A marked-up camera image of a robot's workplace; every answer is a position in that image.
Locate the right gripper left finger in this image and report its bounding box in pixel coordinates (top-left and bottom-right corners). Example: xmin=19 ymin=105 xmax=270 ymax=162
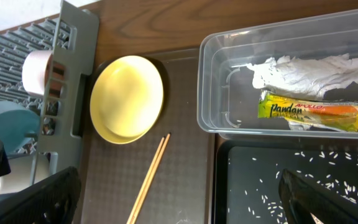
xmin=0 ymin=167 xmax=81 ymax=224

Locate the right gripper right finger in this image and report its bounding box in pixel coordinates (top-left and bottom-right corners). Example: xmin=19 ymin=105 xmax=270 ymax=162
xmin=278 ymin=169 xmax=358 ymax=224

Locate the white cup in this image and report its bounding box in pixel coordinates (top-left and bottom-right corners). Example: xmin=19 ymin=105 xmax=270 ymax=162
xmin=0 ymin=155 xmax=49 ymax=194

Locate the leftover rice pile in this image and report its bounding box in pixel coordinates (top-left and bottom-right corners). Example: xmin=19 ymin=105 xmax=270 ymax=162
xmin=226 ymin=147 xmax=358 ymax=223

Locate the light blue bowl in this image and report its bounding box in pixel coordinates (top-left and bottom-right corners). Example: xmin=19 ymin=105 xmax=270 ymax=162
xmin=0 ymin=101 xmax=40 ymax=154

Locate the green orange snack wrapper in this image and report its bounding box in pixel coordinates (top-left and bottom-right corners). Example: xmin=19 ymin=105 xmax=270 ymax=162
xmin=258 ymin=90 xmax=358 ymax=132

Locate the white napkin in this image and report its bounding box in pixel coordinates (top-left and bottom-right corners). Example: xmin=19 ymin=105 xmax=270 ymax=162
xmin=244 ymin=54 xmax=358 ymax=130

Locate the pink white bowl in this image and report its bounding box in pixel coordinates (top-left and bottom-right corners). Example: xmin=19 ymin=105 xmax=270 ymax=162
xmin=22 ymin=50 xmax=65 ymax=98

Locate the black food waste tray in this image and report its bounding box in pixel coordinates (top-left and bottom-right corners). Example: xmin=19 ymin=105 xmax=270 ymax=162
xmin=213 ymin=141 xmax=358 ymax=223

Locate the clear plastic waste bin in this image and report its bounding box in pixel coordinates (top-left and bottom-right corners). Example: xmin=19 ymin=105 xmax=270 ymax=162
xmin=197 ymin=9 xmax=358 ymax=139

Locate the grey plastic dishwasher rack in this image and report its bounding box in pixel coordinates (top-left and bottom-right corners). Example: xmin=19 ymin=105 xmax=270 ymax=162
xmin=0 ymin=1 xmax=99 ymax=195

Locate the right wooden chopstick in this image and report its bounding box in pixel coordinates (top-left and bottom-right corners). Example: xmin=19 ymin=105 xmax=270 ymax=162
xmin=133 ymin=133 xmax=171 ymax=224

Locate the wooden chopstick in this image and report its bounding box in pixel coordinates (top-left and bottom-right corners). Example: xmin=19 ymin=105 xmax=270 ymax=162
xmin=126 ymin=137 xmax=165 ymax=224
xmin=133 ymin=133 xmax=171 ymax=224

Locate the left wooden chopstick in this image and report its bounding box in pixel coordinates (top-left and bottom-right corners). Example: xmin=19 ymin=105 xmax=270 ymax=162
xmin=126 ymin=137 xmax=165 ymax=224

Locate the brown serving tray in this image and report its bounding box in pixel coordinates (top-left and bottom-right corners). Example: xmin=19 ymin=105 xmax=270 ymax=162
xmin=74 ymin=48 xmax=214 ymax=223

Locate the yellow plate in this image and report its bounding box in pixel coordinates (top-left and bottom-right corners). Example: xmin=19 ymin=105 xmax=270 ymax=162
xmin=89 ymin=55 xmax=164 ymax=144

